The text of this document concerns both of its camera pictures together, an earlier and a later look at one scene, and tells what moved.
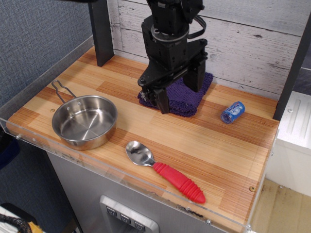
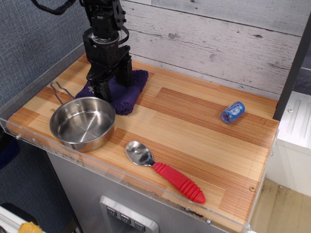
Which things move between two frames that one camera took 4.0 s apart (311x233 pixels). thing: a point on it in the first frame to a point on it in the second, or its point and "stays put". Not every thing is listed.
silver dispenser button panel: x=116 y=217 stays put
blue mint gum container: x=235 y=110 stays put
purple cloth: x=182 y=101 to x=125 y=89
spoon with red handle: x=140 y=154 stays put
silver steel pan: x=84 y=122 stays put
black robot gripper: x=167 y=58 to x=104 y=53
